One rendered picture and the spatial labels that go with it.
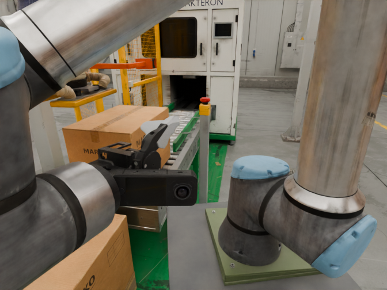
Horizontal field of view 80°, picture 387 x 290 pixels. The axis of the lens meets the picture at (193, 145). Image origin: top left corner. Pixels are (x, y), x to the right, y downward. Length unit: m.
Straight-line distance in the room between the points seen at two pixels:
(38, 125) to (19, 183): 2.26
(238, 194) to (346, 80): 0.36
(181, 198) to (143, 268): 1.45
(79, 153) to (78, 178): 1.14
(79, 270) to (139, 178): 0.82
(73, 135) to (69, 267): 0.64
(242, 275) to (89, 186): 0.53
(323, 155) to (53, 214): 0.41
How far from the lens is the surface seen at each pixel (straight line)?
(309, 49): 3.87
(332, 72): 0.44
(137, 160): 0.33
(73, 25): 0.31
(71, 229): 0.25
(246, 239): 0.69
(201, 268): 0.75
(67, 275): 1.11
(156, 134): 0.36
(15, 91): 0.20
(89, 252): 1.15
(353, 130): 0.46
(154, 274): 1.71
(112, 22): 0.32
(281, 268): 0.75
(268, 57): 9.81
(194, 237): 0.83
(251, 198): 0.61
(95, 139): 1.31
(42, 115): 2.40
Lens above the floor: 1.33
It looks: 22 degrees down
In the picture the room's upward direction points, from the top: straight up
